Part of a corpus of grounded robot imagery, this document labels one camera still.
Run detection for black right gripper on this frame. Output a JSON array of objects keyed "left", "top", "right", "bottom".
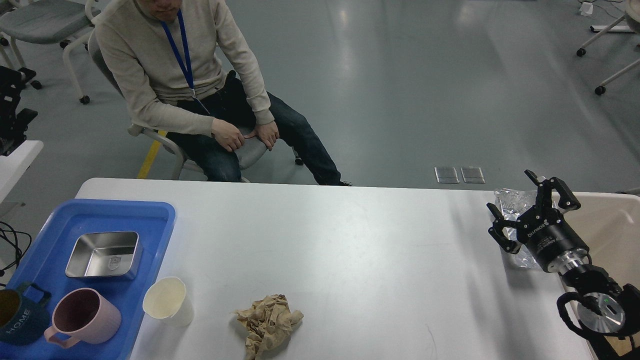
[{"left": 486, "top": 170, "right": 590, "bottom": 273}]

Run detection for square steel tin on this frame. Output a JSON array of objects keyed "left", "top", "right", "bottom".
[{"left": 65, "top": 231, "right": 144, "bottom": 281}]

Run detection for pink mug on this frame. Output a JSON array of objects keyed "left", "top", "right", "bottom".
[{"left": 43, "top": 287, "right": 122, "bottom": 349}]

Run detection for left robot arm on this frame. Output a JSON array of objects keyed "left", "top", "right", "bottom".
[{"left": 0, "top": 66, "right": 38, "bottom": 157}]

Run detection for aluminium foil tray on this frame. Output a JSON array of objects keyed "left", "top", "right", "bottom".
[{"left": 494, "top": 188, "right": 542, "bottom": 271}]

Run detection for right floor socket plate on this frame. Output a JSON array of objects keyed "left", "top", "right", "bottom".
[{"left": 461, "top": 166, "right": 486, "bottom": 184}]

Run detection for floor socket plate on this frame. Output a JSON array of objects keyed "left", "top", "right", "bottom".
[
  {"left": 461, "top": 166, "right": 486, "bottom": 184},
  {"left": 434, "top": 166, "right": 460, "bottom": 184}
]

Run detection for beige plastic bin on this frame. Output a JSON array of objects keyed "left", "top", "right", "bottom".
[{"left": 552, "top": 192, "right": 640, "bottom": 351}]

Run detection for left floor socket plate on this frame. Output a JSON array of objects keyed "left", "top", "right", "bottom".
[{"left": 434, "top": 166, "right": 460, "bottom": 184}]

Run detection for chair legs top right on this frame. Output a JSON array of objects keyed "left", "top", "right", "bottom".
[{"left": 576, "top": 0, "right": 640, "bottom": 96}]

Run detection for crumpled brown paper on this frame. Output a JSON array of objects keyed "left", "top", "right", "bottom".
[{"left": 233, "top": 294, "right": 304, "bottom": 360}]

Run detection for grey office chair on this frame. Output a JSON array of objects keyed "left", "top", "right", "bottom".
[{"left": 85, "top": 27, "right": 305, "bottom": 183}]

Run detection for cream paper cup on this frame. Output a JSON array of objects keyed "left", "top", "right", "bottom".
[{"left": 142, "top": 276, "right": 195, "bottom": 327}]

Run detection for seated person beige sweater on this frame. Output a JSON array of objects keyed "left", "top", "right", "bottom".
[{"left": 93, "top": 0, "right": 348, "bottom": 186}]

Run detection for dark blue home mug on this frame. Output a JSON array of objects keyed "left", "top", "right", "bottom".
[{"left": 0, "top": 281, "right": 51, "bottom": 346}]

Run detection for white side table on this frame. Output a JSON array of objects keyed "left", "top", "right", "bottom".
[{"left": 0, "top": 140, "right": 44, "bottom": 203}]

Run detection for grey chair top left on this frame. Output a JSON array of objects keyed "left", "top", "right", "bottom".
[{"left": 0, "top": 0, "right": 101, "bottom": 105}]

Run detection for black cables left edge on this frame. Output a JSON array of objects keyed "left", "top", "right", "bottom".
[{"left": 0, "top": 220, "right": 33, "bottom": 276}]

